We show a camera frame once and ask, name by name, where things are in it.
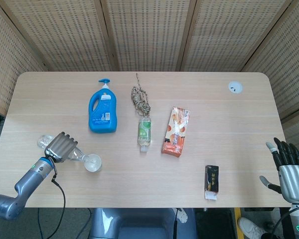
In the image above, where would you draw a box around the braided rope bundle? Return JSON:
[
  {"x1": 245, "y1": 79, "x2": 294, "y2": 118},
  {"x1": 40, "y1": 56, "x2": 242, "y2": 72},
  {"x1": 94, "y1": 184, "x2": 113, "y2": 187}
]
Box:
[{"x1": 131, "y1": 73, "x2": 151, "y2": 117}]

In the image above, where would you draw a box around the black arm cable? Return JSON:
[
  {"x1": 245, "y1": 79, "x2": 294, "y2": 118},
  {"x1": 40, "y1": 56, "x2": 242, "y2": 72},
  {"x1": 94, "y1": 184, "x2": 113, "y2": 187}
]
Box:
[
  {"x1": 266, "y1": 208, "x2": 299, "y2": 239},
  {"x1": 50, "y1": 161, "x2": 66, "y2": 239}
]

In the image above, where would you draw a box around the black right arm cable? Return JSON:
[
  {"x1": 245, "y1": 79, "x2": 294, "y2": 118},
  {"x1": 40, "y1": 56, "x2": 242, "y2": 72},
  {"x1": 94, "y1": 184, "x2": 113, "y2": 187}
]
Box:
[{"x1": 266, "y1": 208, "x2": 299, "y2": 239}]

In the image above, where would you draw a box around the woven bamboo folding screen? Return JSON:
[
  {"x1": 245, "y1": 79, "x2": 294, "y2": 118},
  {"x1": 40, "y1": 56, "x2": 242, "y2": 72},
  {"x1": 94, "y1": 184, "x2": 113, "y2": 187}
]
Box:
[{"x1": 0, "y1": 0, "x2": 299, "y2": 150}]

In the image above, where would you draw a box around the small capped clear bottle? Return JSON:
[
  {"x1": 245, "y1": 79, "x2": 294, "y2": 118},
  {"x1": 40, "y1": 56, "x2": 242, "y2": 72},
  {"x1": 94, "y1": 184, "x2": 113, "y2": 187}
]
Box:
[{"x1": 137, "y1": 117, "x2": 152, "y2": 153}]

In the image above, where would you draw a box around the white round table grommet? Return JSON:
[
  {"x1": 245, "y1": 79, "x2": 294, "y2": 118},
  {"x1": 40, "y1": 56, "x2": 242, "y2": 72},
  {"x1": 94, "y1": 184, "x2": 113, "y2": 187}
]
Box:
[{"x1": 227, "y1": 81, "x2": 243, "y2": 94}]

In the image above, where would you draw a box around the white shoe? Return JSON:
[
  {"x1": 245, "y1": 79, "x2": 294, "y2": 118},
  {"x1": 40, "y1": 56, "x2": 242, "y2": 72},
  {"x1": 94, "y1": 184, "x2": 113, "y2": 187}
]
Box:
[{"x1": 237, "y1": 217, "x2": 268, "y2": 239}]

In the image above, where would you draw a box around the grey robot torso base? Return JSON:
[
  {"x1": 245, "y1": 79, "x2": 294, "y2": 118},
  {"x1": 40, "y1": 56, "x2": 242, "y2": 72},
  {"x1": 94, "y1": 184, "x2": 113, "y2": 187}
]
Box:
[{"x1": 89, "y1": 208, "x2": 197, "y2": 239}]

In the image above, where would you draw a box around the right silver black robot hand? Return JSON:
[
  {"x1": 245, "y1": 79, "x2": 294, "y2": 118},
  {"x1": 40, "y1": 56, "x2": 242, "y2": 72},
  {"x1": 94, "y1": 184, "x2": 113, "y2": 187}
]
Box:
[{"x1": 259, "y1": 137, "x2": 299, "y2": 204}]

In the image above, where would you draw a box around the black carton box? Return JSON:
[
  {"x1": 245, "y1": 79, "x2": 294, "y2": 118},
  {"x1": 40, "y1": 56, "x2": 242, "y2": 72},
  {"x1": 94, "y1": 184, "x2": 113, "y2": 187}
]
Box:
[{"x1": 204, "y1": 164, "x2": 220, "y2": 200}]

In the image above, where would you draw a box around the orange biscuit box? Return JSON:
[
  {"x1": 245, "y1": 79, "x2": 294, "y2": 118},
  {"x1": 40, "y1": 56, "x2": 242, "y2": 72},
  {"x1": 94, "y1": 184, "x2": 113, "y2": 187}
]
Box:
[{"x1": 160, "y1": 107, "x2": 191, "y2": 158}]

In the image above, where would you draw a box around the blue detergent jug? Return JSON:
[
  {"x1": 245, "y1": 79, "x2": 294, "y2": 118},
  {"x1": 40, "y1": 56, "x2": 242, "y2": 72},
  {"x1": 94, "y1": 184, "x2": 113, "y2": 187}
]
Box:
[{"x1": 88, "y1": 78, "x2": 118, "y2": 133}]

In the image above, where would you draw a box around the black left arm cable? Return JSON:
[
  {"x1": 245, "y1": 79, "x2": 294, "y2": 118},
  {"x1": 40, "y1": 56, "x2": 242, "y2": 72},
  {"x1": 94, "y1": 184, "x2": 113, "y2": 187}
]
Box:
[{"x1": 50, "y1": 161, "x2": 66, "y2": 239}]

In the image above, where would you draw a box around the clear bottle green label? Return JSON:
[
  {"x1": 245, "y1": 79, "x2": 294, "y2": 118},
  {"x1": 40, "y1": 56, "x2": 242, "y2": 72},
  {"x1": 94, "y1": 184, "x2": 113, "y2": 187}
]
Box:
[{"x1": 37, "y1": 135, "x2": 91, "y2": 166}]

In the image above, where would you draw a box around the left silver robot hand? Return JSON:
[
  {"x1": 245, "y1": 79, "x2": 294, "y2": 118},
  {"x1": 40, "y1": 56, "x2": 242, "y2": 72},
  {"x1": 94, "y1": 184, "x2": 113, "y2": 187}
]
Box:
[{"x1": 44, "y1": 131, "x2": 79, "y2": 164}]

